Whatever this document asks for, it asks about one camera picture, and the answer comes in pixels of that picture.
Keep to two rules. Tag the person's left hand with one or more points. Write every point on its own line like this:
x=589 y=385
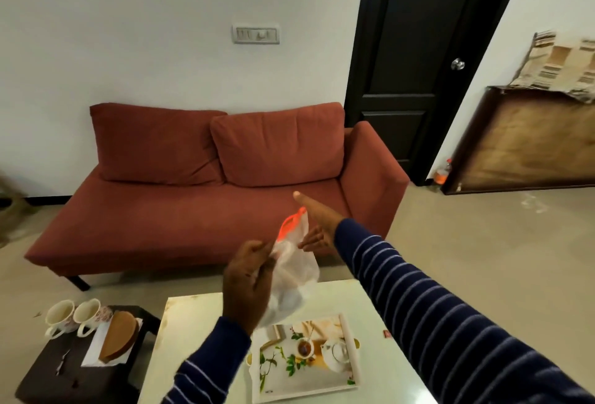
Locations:
x=244 y=287

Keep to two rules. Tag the person's right hand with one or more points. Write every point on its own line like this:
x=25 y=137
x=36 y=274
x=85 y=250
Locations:
x=330 y=224

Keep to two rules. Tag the person's left thumb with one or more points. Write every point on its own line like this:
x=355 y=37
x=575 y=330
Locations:
x=266 y=259

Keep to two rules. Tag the clear plastic bag orange zip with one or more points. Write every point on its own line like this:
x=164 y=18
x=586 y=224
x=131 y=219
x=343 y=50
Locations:
x=295 y=273

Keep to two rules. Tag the person's left forearm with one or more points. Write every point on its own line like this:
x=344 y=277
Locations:
x=209 y=366

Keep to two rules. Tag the person's right forearm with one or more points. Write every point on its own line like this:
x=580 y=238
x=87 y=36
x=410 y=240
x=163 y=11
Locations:
x=441 y=320

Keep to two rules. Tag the red fabric sofa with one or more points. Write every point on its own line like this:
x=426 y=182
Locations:
x=186 y=222

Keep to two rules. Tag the red sofa back cushion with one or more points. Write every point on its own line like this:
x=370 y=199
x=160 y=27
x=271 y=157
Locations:
x=279 y=145
x=153 y=143

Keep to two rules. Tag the white tray with tea picture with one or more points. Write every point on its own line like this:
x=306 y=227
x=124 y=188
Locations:
x=320 y=371

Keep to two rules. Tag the brown half-round wooden piece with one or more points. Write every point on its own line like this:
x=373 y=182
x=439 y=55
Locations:
x=118 y=336

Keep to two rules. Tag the white floral cup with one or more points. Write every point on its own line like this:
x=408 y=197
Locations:
x=59 y=316
x=90 y=315

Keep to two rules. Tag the orange plastic bottle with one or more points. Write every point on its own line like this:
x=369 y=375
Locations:
x=442 y=175

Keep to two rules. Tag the white paper napkin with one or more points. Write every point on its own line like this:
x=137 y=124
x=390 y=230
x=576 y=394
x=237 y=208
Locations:
x=93 y=352

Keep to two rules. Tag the small metal utensil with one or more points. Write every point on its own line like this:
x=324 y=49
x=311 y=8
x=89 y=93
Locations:
x=62 y=362

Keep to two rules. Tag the small black side table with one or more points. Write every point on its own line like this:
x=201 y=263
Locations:
x=65 y=380

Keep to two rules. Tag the black wooden door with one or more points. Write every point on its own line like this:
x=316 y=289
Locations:
x=418 y=45

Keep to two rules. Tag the silver door knob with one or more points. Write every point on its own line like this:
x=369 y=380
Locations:
x=458 y=64

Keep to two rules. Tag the torn brown cardboard piece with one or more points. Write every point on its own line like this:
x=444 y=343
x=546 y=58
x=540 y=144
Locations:
x=558 y=64

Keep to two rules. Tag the white wall switch panel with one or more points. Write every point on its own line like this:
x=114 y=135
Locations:
x=255 y=34

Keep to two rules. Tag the brown wooden board dark frame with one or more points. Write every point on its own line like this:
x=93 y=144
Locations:
x=525 y=143

